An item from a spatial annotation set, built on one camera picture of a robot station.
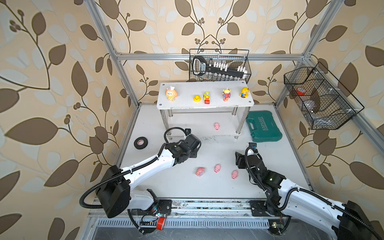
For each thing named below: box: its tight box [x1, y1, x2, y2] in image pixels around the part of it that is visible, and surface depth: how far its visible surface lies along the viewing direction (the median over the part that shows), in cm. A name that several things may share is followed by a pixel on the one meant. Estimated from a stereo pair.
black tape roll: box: [133, 136, 149, 150], surface depth 99 cm
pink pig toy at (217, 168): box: [214, 163, 221, 174], surface depth 88 cm
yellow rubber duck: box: [193, 95, 202, 103], surface depth 75 cm
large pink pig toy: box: [195, 167, 206, 177], surface depth 84 cm
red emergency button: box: [156, 216, 167, 231], surface depth 68 cm
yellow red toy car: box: [203, 91, 211, 105], surface depth 76 cm
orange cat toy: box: [165, 86, 178, 101], surface depth 74 cm
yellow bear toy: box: [240, 87, 250, 98], surface depth 77 cm
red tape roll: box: [296, 87, 306, 96], surface depth 83 cm
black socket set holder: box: [192, 55, 247, 79], surface depth 86 cm
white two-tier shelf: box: [156, 80, 255, 140], surface depth 79 cm
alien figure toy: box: [222, 87, 232, 102], surface depth 72 cm
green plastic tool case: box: [246, 110, 283, 143], surface depth 103 cm
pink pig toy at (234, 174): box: [231, 169, 239, 180], surface depth 86 cm
